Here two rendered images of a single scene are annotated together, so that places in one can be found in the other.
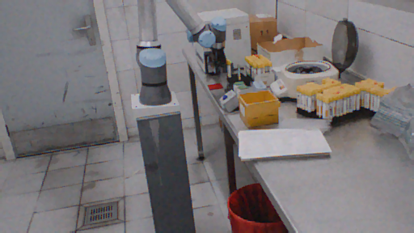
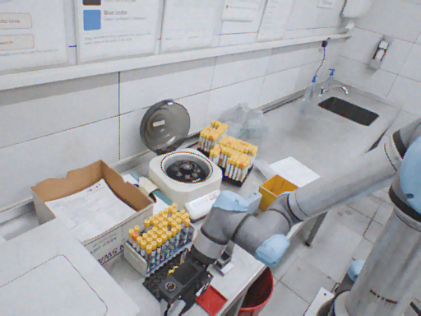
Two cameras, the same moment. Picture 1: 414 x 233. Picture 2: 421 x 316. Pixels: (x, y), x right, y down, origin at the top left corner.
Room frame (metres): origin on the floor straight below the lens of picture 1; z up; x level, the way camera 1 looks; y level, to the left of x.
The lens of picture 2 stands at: (2.57, 0.20, 1.66)
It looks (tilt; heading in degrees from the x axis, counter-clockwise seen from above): 34 degrees down; 222
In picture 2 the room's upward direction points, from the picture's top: 12 degrees clockwise
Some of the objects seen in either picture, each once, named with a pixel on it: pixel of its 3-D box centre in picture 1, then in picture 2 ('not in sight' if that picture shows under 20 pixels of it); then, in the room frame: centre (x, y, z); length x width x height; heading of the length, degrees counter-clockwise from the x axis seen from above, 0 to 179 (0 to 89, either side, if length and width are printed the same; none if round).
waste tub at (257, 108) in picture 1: (258, 108); (278, 197); (1.68, -0.21, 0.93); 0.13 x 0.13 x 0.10; 7
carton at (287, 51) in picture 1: (289, 57); (94, 211); (2.31, -0.47, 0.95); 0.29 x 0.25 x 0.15; 98
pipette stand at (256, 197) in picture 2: (259, 95); (247, 206); (1.84, -0.24, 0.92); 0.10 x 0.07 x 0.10; 3
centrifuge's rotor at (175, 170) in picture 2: (307, 74); (186, 173); (1.95, -0.48, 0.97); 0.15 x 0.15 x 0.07
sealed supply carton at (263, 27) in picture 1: (255, 31); not in sight; (3.00, -0.39, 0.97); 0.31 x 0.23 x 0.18; 2
